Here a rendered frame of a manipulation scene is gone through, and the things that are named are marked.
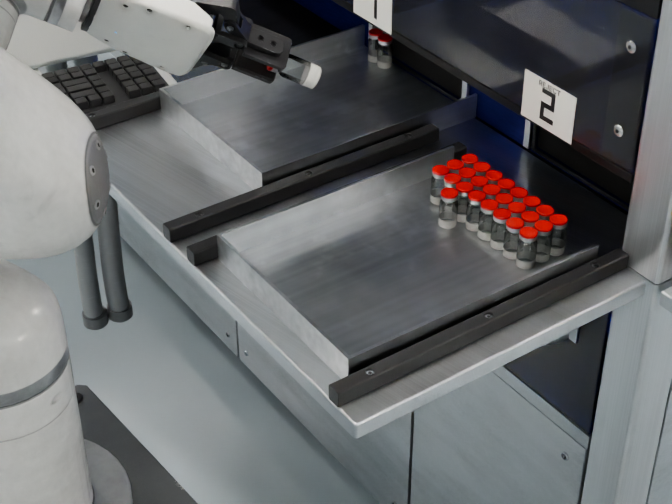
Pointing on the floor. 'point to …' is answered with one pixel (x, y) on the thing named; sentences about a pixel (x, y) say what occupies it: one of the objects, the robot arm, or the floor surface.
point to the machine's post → (639, 311)
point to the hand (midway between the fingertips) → (261, 53)
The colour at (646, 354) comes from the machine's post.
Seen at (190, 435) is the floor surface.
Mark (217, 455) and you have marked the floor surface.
